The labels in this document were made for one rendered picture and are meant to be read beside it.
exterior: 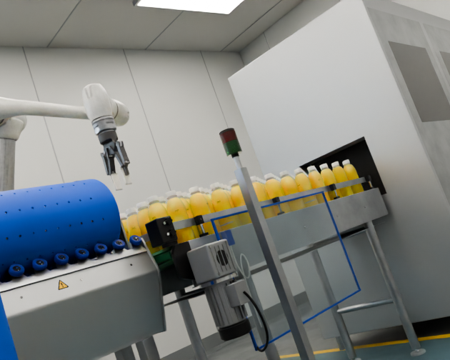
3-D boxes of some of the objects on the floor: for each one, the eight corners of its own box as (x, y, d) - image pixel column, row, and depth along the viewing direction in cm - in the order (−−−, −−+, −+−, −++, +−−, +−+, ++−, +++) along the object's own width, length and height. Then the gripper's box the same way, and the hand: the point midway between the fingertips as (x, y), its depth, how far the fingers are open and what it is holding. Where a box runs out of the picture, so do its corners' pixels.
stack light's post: (336, 460, 187) (233, 171, 203) (341, 454, 190) (239, 170, 206) (345, 460, 184) (240, 167, 200) (351, 454, 187) (246, 166, 203)
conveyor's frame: (169, 502, 201) (99, 275, 214) (366, 350, 323) (313, 211, 336) (261, 511, 169) (172, 244, 183) (440, 338, 292) (379, 186, 305)
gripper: (86, 143, 217) (103, 196, 213) (111, 123, 204) (130, 180, 201) (101, 141, 222) (118, 193, 219) (127, 123, 210) (145, 178, 206)
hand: (121, 180), depth 210 cm, fingers open, 6 cm apart
